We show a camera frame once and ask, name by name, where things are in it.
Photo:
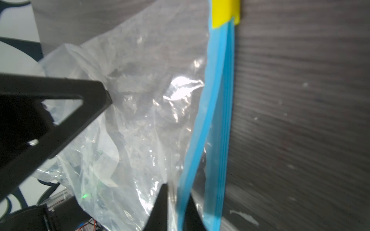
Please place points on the right clear zipper bag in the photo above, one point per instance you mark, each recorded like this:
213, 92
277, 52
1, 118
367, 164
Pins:
169, 71

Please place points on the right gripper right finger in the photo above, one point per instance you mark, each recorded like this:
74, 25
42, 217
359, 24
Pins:
163, 216

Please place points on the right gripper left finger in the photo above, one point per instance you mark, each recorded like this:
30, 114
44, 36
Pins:
28, 134

